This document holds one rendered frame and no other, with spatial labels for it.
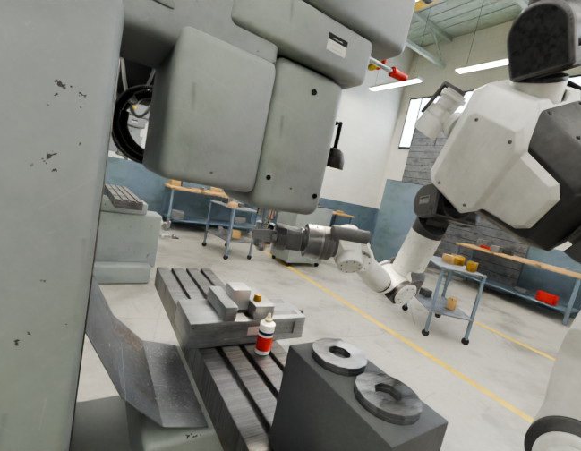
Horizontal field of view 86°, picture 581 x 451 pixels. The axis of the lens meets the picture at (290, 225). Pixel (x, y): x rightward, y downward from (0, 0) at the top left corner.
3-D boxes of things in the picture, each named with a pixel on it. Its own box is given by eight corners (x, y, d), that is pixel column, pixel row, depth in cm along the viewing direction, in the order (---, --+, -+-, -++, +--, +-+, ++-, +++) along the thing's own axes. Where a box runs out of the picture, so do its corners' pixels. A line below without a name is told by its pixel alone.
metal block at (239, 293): (239, 301, 94) (243, 282, 94) (247, 310, 89) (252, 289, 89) (223, 301, 91) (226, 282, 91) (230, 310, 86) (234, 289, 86)
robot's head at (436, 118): (444, 148, 80) (420, 129, 84) (476, 113, 74) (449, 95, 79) (432, 141, 75) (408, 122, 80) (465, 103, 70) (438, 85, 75)
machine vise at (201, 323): (277, 315, 109) (284, 285, 107) (302, 337, 96) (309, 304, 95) (174, 321, 90) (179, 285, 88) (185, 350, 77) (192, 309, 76)
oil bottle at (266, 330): (265, 346, 87) (272, 309, 85) (271, 354, 83) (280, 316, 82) (252, 348, 84) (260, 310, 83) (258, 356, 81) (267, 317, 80)
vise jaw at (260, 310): (251, 297, 101) (253, 285, 101) (272, 319, 89) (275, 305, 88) (234, 297, 98) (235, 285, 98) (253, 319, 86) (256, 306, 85)
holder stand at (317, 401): (320, 424, 62) (342, 330, 60) (414, 539, 44) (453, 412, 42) (267, 441, 55) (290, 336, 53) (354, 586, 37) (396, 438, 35)
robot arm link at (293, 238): (277, 215, 87) (318, 222, 88) (270, 248, 88) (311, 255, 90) (280, 221, 74) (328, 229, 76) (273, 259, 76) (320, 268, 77)
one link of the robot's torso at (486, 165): (585, 244, 76) (474, 157, 96) (756, 117, 50) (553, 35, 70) (505, 289, 66) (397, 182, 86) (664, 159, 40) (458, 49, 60)
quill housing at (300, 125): (278, 204, 93) (301, 94, 89) (320, 218, 76) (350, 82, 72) (217, 194, 83) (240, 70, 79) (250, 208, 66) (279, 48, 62)
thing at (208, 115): (217, 182, 84) (234, 83, 81) (255, 194, 64) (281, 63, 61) (140, 168, 74) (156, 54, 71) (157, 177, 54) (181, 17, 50)
